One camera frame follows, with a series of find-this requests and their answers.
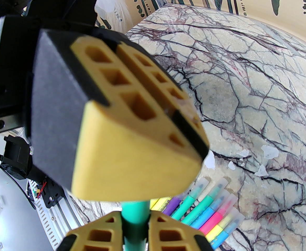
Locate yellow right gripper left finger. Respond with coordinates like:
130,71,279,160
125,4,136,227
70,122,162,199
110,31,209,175
64,212,124,251

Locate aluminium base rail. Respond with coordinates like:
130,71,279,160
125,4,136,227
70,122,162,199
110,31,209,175
56,192,90,235

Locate white slotted cable duct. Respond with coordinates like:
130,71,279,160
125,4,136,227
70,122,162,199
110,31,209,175
27,179,73,249

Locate grey metal panel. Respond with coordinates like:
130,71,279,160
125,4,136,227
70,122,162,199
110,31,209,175
0,166,54,251

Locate green highlighter pen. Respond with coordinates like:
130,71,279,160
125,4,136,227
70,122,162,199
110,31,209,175
181,178,230,225
121,200,151,251
172,179,210,221

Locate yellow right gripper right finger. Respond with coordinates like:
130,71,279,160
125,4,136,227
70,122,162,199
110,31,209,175
148,211,213,251

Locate yellow highlighter pen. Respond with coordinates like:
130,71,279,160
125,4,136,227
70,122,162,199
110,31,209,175
205,211,246,242
150,196,173,212

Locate pink highlighter pen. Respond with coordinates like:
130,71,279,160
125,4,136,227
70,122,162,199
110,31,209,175
199,202,243,233

